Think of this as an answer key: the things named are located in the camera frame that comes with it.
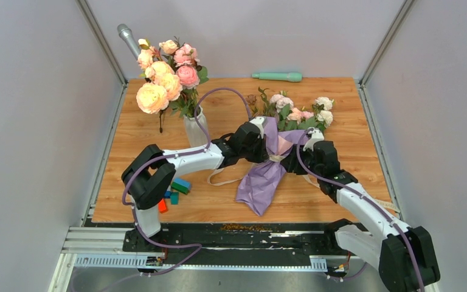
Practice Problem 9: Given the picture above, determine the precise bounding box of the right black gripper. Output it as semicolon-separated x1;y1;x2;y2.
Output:
280;144;322;178

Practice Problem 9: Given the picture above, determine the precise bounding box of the cream printed ribbon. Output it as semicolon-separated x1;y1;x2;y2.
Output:
207;153;400;214

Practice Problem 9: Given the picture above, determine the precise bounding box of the purple flower bouquet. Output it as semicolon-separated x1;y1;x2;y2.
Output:
235;86;334;218

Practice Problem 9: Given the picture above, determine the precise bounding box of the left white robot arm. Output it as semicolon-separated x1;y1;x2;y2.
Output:
121;117;268;251

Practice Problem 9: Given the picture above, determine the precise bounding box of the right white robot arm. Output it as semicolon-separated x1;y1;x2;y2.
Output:
280;141;441;291

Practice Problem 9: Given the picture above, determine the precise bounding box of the green blue wooden block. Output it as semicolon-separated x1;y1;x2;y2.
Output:
171;178;192;195

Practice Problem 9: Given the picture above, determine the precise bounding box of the mint green microphone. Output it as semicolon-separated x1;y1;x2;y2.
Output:
251;72;302;83

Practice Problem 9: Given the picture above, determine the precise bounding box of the teal wooden block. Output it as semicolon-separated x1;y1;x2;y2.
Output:
170;192;179;205

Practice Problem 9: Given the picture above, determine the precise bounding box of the peach pink rose bunch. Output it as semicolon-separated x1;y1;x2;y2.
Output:
136;38;209;117

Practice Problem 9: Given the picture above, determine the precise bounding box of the red orange wooden block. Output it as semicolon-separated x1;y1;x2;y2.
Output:
157;199;168;214

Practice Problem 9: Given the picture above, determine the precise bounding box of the silver microphone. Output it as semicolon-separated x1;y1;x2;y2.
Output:
117;24;141;60

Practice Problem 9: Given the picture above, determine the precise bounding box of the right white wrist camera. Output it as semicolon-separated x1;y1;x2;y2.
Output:
303;128;325;151

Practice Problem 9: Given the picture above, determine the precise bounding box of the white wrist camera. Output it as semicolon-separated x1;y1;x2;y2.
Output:
249;116;266;138
303;128;325;151

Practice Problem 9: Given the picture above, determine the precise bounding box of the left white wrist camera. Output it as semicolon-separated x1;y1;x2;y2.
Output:
249;116;266;138

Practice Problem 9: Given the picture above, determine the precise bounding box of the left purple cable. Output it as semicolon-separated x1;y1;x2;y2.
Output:
121;86;254;207

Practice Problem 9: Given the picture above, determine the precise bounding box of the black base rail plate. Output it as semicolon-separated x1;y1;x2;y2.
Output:
63;223;366;272

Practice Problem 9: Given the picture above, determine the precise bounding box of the white slotted cable duct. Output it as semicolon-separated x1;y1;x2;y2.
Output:
74;254;328;273

